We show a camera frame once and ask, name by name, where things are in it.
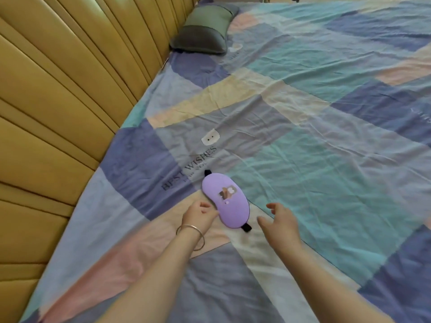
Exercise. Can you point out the yellow padded headboard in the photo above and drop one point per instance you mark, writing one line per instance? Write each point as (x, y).
(60, 114)

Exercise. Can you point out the purple sleep eye mask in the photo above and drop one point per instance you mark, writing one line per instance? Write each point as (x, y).
(225, 200)

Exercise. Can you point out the person's left hand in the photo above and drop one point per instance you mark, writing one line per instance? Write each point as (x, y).
(197, 216)

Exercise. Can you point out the person's right thumb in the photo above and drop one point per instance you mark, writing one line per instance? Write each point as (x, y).
(264, 223)

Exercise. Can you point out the person's right hand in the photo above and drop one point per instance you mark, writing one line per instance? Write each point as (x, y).
(283, 228)

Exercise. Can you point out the person's left forearm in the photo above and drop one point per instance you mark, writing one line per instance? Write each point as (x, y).
(151, 282)

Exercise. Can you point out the person's right forearm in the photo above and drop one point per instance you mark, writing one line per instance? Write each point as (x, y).
(323, 285)

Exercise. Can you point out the person's left thumb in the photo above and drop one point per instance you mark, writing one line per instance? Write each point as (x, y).
(212, 215)

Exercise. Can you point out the patchwork pastel bed sheet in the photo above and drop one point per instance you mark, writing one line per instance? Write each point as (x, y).
(269, 147)

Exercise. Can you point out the green and grey pillow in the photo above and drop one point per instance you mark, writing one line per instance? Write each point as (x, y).
(205, 28)

